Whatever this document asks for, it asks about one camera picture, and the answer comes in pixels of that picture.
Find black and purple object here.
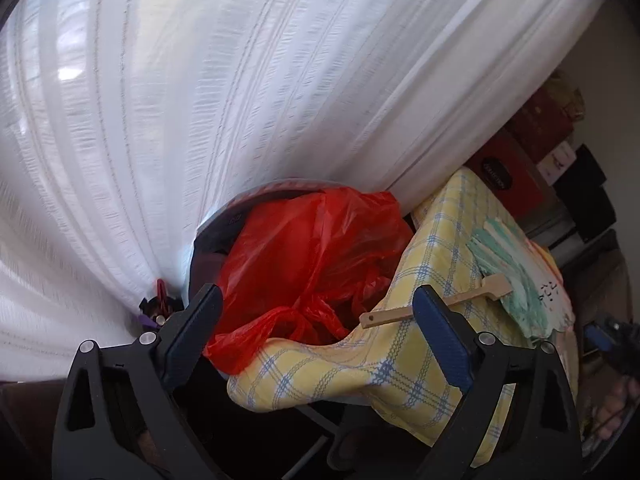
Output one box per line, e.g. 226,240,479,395
137,279,184,332

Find red gift box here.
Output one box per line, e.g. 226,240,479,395
462,130,556,206

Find red plastic bag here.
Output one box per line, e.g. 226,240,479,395
202,186,415,376

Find white curtain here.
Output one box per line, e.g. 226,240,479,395
0,0,611,386

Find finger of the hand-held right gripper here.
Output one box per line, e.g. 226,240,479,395
582,323,608,348

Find green paper hand fan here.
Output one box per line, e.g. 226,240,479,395
360,219,576,338

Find person's right hand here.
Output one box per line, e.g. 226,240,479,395
592,375,633,443

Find pink white tissue box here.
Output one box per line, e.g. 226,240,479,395
537,140,576,181

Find yellow plaid tablecloth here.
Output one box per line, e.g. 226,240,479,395
226,167,581,468

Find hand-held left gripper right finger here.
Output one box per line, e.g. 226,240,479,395
412,285,585,480

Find red gift bag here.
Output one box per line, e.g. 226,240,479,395
505,87,576,161

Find brown cardboard carton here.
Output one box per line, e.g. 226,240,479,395
520,180,576,241

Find black speaker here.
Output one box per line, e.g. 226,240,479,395
570,185,618,241
555,145,608,201

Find gold gift bag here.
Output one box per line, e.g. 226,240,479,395
545,72,586,121

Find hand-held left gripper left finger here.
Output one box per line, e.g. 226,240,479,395
51,283,224,480

